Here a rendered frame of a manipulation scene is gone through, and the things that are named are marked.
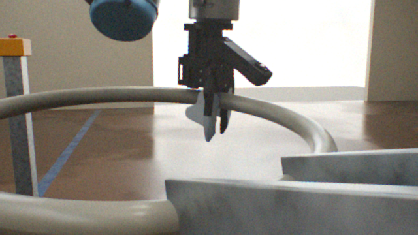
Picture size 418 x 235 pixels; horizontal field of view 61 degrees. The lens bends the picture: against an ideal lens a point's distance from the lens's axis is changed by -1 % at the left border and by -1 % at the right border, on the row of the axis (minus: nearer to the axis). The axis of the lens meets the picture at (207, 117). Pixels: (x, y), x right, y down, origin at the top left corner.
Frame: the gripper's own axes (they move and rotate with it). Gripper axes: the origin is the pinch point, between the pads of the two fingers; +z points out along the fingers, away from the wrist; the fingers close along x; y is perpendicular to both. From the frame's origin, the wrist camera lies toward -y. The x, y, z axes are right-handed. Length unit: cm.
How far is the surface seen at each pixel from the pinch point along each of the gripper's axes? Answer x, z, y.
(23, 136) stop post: -43, 35, 122
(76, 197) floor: -104, 104, 159
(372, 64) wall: -758, 54, 19
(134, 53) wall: -461, 41, 397
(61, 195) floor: -101, 105, 172
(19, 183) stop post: -40, 59, 124
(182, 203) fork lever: 40.6, -8.6, -17.0
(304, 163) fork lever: 31.1, -9.4, -22.6
